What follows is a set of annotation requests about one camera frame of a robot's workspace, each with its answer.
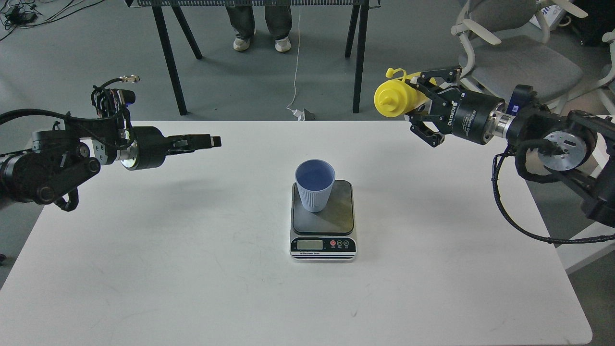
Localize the yellow squeeze bottle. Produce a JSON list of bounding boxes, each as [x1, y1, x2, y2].
[[373, 68, 430, 118]]

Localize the black floor cables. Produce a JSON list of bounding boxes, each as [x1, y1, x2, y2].
[[0, 0, 106, 41]]

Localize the blue plastic cup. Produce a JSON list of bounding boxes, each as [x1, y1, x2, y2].
[[295, 159, 336, 212]]

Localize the black table frame legs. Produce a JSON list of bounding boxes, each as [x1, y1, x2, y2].
[[126, 0, 382, 116]]

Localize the white hanging cable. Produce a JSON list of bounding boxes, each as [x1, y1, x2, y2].
[[286, 6, 303, 113]]

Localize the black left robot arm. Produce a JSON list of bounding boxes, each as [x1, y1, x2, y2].
[[0, 75, 221, 211]]

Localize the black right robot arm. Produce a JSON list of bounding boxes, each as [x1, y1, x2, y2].
[[403, 66, 614, 245]]

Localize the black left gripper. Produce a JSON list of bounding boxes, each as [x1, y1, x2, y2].
[[119, 126, 222, 171]]

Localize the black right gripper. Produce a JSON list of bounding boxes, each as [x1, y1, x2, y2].
[[406, 66, 505, 148]]

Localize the white side table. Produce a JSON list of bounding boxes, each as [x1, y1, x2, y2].
[[556, 111, 615, 274]]

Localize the white power adapter on floor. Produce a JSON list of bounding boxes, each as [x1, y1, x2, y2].
[[291, 109, 316, 121]]

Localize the person legs with sneakers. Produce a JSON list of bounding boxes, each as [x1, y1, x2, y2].
[[225, 5, 293, 53]]

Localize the digital kitchen scale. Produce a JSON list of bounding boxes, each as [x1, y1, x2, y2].
[[289, 180, 357, 262]]

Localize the grey office chair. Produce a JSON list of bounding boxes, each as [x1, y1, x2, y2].
[[416, 0, 615, 145]]

